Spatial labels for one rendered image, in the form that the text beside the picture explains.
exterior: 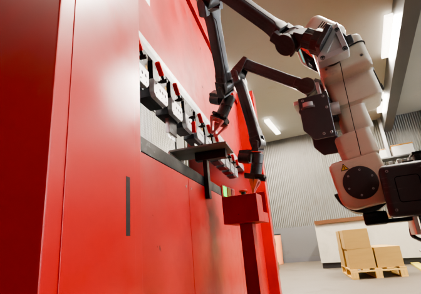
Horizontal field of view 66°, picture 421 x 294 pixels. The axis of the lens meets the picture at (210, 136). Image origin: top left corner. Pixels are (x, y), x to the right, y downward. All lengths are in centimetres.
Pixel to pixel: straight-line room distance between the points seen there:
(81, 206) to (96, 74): 21
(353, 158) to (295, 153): 869
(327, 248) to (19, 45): 679
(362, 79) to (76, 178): 103
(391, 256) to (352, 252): 48
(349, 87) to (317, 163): 846
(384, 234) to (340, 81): 589
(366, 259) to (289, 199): 483
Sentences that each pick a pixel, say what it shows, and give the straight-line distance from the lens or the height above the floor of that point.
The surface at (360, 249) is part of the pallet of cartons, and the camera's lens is 516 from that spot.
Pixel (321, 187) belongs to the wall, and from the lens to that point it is 957.
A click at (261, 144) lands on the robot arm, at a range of 161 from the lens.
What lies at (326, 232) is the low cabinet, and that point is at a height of 65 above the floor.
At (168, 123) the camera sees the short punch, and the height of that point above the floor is 114.
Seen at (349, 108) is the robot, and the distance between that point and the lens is 125.
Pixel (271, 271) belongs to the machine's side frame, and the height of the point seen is 29.
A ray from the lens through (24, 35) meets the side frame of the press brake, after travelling 55.
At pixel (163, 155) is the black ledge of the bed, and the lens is 104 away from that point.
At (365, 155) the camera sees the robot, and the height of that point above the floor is 81.
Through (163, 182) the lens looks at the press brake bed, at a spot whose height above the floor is 77.
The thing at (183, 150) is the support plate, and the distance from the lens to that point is 147.
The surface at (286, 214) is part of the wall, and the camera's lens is 966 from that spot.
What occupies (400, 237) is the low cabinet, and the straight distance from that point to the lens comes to 704.
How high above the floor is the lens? 57
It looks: 19 degrees up
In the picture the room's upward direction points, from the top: 5 degrees counter-clockwise
